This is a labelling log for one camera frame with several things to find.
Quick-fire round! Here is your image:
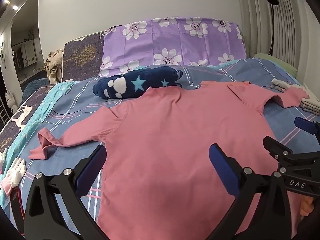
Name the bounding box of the white curtain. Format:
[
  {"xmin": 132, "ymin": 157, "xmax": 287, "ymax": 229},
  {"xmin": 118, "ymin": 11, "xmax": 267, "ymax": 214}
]
[{"xmin": 237, "ymin": 0, "xmax": 320, "ymax": 85}]

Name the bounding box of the green pillow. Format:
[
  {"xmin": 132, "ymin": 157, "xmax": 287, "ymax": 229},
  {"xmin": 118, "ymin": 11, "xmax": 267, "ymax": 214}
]
[{"xmin": 254, "ymin": 52, "xmax": 298, "ymax": 74}]

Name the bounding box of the teal knit blanket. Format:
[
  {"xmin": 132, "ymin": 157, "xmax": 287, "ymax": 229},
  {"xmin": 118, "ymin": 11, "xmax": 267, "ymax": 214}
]
[{"xmin": 22, "ymin": 78, "xmax": 54, "ymax": 100}]

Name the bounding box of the pink long-sleeve shirt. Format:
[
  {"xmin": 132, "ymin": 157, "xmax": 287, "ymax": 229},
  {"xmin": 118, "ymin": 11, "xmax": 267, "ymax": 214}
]
[{"xmin": 29, "ymin": 81, "xmax": 310, "ymax": 240}]

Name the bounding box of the navy star print blanket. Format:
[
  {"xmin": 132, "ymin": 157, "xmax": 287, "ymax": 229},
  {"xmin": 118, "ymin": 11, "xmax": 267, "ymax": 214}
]
[{"xmin": 92, "ymin": 66, "xmax": 184, "ymax": 99}]

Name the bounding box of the purple floral pillow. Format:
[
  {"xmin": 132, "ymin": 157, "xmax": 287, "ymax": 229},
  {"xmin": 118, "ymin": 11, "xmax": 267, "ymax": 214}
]
[{"xmin": 99, "ymin": 17, "xmax": 247, "ymax": 77}]

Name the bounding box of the white cat figurine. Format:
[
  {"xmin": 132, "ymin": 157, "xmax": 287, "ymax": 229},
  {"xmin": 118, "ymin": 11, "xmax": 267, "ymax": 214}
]
[{"xmin": 4, "ymin": 89, "xmax": 18, "ymax": 111}]

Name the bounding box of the blue striped bed sheet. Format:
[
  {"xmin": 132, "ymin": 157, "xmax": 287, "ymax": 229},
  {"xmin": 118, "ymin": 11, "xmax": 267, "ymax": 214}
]
[{"xmin": 0, "ymin": 57, "xmax": 320, "ymax": 240}]

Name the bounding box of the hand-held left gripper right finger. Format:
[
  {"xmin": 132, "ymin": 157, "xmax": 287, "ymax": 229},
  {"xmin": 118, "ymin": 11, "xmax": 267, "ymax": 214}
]
[{"xmin": 209, "ymin": 144, "xmax": 299, "ymax": 240}]

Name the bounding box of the folded light clothes stack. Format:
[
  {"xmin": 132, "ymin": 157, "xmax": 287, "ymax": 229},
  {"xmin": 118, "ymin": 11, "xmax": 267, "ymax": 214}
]
[{"xmin": 270, "ymin": 79, "xmax": 320, "ymax": 115}]

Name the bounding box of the person's right hand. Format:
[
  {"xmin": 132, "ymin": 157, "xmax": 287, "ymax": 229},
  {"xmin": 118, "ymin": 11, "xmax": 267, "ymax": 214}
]
[{"xmin": 300, "ymin": 196, "xmax": 315, "ymax": 218}]

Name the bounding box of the dark tree print cushion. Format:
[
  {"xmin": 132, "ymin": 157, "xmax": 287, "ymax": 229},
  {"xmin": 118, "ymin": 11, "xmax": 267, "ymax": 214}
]
[{"xmin": 61, "ymin": 31, "xmax": 108, "ymax": 82}]

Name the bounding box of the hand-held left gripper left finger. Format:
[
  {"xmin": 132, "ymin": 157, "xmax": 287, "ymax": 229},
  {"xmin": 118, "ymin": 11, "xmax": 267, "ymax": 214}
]
[{"xmin": 24, "ymin": 144, "xmax": 110, "ymax": 240}]

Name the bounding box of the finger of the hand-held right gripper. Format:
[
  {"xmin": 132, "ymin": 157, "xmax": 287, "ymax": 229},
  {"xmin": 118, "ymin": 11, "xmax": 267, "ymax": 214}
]
[
  {"xmin": 294, "ymin": 117, "xmax": 320, "ymax": 140},
  {"xmin": 263, "ymin": 136, "xmax": 320, "ymax": 173}
]

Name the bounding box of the beige clothes pile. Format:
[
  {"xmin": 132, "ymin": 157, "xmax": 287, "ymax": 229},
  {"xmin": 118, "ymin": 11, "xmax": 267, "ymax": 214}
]
[{"xmin": 44, "ymin": 49, "xmax": 64, "ymax": 84}]

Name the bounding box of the dark deer print quilt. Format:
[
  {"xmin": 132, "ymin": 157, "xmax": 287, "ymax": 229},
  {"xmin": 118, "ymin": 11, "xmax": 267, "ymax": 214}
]
[{"xmin": 0, "ymin": 84, "xmax": 54, "ymax": 155}]

